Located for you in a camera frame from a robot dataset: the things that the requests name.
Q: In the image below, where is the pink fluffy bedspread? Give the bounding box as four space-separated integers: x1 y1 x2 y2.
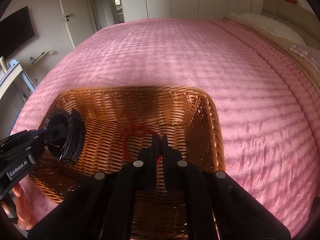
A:
13 20 319 236

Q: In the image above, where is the red string bracelet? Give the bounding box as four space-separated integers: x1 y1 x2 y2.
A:
119 112 162 164

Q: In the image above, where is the black wall television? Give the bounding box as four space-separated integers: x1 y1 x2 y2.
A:
0 6 35 59

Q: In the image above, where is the beige quilt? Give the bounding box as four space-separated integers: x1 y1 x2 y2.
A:
225 15 319 93

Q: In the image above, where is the brown wicker basket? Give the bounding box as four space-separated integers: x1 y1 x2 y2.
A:
28 85 226 240

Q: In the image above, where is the black smart watch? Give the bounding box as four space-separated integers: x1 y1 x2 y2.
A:
40 109 86 165

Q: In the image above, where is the small wall shelf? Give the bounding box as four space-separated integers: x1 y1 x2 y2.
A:
30 50 54 64

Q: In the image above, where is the pink patterned pillow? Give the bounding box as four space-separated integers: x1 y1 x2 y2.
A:
290 44 320 72

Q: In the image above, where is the beige bed headboard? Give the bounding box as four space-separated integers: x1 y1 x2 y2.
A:
261 0 319 48

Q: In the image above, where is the white desk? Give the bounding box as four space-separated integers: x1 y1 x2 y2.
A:
0 61 36 99

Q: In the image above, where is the white floral pillow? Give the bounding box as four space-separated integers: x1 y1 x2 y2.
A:
227 13 305 45

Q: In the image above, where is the gold thermos bottle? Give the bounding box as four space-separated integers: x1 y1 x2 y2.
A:
0 56 8 74

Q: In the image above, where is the white bedroom door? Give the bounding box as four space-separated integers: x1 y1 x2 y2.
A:
59 0 97 48

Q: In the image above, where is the person's left hand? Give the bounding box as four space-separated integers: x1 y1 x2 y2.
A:
13 184 36 230

